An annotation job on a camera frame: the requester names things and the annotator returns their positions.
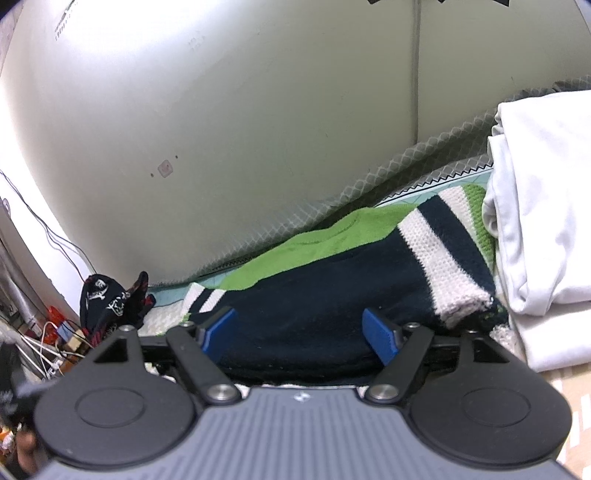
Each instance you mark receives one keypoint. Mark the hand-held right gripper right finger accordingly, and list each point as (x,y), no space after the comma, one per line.
(379,337)

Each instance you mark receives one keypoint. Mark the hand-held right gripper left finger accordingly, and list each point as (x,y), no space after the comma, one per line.
(220,330)

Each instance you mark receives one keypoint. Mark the navy green striped knit sweater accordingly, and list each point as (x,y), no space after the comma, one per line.
(300,300)

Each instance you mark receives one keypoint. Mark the navy red striped printed garment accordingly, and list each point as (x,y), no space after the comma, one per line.
(141,300)

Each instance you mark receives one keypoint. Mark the navy white printed garment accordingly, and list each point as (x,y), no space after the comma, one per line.
(99,295)

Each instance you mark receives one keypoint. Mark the orange container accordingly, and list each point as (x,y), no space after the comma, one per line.
(57,315)

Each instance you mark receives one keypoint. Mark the grey quilted mattress pad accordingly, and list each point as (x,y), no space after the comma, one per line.
(392,166)

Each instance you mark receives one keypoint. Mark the patterned beige teal bed sheet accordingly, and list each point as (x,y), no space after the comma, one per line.
(572,397)

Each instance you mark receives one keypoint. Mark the small wall plate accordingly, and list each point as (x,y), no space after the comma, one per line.
(165,168)

